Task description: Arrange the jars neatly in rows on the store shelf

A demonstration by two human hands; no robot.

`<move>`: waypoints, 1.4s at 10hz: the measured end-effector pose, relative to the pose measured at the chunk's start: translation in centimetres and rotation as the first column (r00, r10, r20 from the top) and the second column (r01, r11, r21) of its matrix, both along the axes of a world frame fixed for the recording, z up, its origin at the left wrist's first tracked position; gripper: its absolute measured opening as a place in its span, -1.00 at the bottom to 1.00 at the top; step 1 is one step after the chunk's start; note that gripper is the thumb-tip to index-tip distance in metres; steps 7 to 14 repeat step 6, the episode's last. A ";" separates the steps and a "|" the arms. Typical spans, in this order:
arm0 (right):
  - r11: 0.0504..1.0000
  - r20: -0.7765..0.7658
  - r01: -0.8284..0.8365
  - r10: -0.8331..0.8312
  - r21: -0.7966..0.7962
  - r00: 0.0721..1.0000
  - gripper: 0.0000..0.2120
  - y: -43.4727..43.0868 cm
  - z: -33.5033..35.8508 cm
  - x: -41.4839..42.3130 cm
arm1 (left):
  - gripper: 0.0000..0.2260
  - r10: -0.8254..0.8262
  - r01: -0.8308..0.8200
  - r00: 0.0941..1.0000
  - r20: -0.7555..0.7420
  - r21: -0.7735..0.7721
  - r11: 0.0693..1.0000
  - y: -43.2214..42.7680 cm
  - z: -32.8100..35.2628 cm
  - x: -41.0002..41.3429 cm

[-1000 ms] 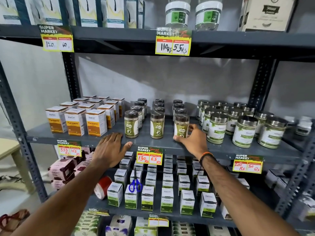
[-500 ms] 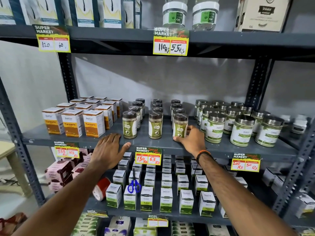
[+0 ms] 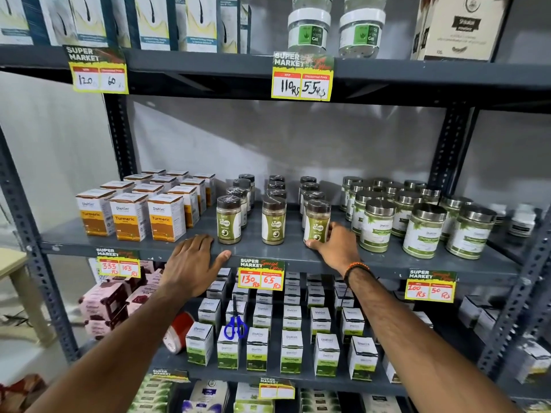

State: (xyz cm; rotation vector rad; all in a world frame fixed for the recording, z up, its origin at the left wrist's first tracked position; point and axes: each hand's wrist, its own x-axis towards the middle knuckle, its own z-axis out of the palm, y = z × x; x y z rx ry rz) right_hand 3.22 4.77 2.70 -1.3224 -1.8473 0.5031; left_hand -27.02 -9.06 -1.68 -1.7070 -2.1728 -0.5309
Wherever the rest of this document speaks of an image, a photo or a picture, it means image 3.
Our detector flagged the person's right hand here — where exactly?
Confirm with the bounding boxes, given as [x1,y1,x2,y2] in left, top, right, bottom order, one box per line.
[306,222,362,277]

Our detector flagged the white carton box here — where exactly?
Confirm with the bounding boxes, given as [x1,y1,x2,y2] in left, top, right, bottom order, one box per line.
[474,307,501,344]
[514,340,551,384]
[458,295,485,329]

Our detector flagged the brown-lid green powder jar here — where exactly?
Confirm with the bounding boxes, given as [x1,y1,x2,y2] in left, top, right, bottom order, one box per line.
[303,199,331,246]

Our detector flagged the beige brown carton box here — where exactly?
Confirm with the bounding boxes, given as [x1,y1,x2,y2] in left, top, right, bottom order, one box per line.
[410,0,432,61]
[423,0,514,62]

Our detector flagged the person's right forearm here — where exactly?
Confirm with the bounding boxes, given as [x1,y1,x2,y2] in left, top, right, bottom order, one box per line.
[344,267,523,413]

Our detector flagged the person's left hand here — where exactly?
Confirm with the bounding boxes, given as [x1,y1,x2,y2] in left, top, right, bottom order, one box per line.
[160,234,232,299]

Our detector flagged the person's left forearm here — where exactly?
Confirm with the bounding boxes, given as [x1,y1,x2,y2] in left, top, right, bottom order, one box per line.
[26,285,204,413]

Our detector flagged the white green packet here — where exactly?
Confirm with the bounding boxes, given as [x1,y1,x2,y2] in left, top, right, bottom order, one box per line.
[233,383,276,413]

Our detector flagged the row of white blue boxes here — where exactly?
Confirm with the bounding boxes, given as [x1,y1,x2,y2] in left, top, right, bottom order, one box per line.
[0,0,252,54]

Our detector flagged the orange beaded bracelet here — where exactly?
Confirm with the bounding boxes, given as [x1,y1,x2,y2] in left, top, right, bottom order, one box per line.
[343,262,372,285]

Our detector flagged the group of white orange boxes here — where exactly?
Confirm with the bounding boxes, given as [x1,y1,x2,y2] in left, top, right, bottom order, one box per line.
[76,169,217,243]

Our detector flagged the yellow price tag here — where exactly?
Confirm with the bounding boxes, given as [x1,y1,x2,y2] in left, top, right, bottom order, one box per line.
[405,268,457,303]
[259,377,296,401]
[271,51,335,102]
[63,44,129,95]
[151,368,190,383]
[238,257,286,291]
[95,248,141,279]

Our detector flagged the white flat packet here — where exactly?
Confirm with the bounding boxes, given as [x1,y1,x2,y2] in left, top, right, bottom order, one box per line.
[361,393,403,413]

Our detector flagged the group of small brown-lid jars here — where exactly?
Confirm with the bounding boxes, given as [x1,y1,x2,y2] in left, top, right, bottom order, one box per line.
[216,174,326,246]

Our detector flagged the group of white green boxes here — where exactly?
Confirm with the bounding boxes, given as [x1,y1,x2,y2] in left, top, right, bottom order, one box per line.
[186,267,434,383]

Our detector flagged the blue-handled scissors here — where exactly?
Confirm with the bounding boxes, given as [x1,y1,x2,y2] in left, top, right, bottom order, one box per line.
[223,296,249,340]

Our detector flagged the stack of green packets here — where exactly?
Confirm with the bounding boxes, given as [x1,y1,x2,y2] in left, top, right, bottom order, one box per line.
[128,374,175,413]

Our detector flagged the stack of green soap bars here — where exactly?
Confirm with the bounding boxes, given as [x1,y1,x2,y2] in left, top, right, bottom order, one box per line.
[299,389,346,413]

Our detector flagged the group of steel-lid green-label jars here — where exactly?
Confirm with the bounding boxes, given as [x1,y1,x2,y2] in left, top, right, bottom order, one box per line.
[339,176,498,260]

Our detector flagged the grey metal shelf rack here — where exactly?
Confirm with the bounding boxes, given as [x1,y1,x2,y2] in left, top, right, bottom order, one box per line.
[0,43,551,413]
[450,108,551,401]

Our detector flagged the group of pink boxes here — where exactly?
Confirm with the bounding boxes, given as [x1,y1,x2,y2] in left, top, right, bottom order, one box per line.
[79,260,164,340]

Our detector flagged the white blue pouch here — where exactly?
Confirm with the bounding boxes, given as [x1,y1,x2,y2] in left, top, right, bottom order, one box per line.
[181,379,231,413]

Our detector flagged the red brown cloth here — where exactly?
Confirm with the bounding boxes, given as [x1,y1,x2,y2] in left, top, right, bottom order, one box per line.
[0,374,47,413]

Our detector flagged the clear gel jar white lid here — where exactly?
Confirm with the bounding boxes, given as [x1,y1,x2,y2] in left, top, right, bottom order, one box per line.
[288,7,331,55]
[344,0,388,14]
[338,8,387,60]
[292,0,333,13]

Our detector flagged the red white tape roll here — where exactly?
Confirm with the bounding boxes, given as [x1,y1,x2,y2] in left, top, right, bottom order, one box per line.
[163,311,195,355]

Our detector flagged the beige plastic stool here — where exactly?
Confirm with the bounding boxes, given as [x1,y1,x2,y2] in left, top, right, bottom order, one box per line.
[0,247,57,346]

